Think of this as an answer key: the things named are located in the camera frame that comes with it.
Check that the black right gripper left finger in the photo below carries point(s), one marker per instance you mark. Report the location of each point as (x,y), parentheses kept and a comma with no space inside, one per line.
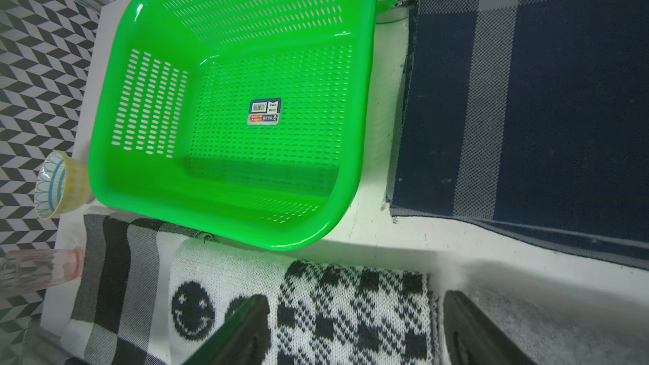
(243,339)

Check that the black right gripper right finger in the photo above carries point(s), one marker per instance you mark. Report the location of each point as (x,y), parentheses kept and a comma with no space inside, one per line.
(472,338)

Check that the white smiley checkered scarf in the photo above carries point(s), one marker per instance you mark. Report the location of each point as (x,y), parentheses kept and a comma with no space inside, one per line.
(319,313)

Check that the grey fuzzy scarf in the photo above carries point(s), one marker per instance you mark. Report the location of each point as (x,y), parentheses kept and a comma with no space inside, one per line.
(553,322)

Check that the black grey block scarf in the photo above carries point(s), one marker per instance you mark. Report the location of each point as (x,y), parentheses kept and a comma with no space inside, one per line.
(121,307)

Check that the navy plaid folded scarf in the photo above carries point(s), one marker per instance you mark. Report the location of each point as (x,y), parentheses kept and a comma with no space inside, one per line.
(529,118)

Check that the green plastic perforated basket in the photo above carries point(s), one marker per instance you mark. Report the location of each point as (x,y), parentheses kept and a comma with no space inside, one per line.
(240,118)

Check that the blue yellow patterned bowl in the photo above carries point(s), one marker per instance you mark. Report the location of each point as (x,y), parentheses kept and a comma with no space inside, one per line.
(62,186)

